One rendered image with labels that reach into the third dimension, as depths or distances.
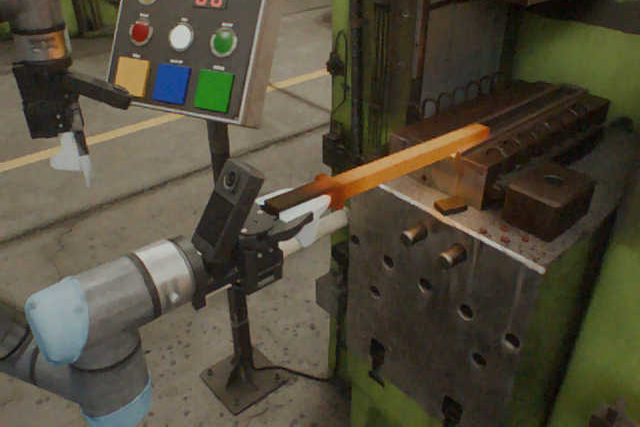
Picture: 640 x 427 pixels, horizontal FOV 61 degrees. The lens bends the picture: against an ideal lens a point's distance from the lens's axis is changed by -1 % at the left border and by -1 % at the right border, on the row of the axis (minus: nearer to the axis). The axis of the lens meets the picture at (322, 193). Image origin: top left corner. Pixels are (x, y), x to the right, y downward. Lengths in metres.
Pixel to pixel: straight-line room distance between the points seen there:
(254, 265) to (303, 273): 1.55
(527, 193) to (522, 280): 0.13
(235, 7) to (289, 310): 1.21
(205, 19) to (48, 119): 0.37
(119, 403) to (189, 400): 1.17
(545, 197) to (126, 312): 0.58
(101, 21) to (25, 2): 4.76
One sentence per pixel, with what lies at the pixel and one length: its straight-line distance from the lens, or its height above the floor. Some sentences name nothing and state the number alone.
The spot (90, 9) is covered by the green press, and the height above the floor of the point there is 0.24.
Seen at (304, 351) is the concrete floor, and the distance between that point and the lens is 1.89.
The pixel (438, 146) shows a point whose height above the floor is 1.02.
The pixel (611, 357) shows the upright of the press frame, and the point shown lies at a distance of 1.11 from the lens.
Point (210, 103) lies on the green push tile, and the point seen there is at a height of 0.99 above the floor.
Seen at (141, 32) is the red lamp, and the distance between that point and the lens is 1.23.
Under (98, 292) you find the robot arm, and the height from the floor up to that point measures 1.04.
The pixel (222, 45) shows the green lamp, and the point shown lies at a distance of 1.11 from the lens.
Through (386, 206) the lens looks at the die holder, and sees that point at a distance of 0.96.
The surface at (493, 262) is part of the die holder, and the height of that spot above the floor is 0.88.
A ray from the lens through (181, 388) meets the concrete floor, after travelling 1.85.
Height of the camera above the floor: 1.39
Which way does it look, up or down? 31 degrees down
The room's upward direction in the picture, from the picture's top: straight up
